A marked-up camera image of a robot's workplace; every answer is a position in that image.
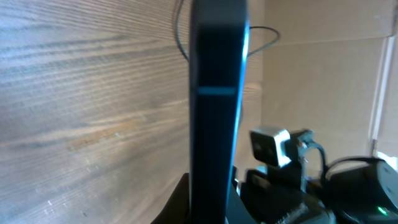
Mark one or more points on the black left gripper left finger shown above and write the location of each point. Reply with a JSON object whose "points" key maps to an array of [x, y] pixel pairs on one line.
{"points": [[176, 210]]}

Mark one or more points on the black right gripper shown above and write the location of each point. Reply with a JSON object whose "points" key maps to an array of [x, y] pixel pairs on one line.
{"points": [[280, 195]]}

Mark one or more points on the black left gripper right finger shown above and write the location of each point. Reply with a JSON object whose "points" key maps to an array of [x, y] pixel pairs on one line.
{"points": [[236, 212]]}

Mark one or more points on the dark Samsung Galaxy smartphone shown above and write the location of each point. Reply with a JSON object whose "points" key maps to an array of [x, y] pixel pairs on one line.
{"points": [[218, 51]]}

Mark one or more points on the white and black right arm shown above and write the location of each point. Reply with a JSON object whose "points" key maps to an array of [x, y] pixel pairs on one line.
{"points": [[356, 189]]}

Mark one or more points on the brown cardboard backdrop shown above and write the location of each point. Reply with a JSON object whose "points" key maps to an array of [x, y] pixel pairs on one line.
{"points": [[333, 70]]}

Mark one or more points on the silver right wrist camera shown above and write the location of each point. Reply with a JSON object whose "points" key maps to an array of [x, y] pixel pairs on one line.
{"points": [[268, 145]]}

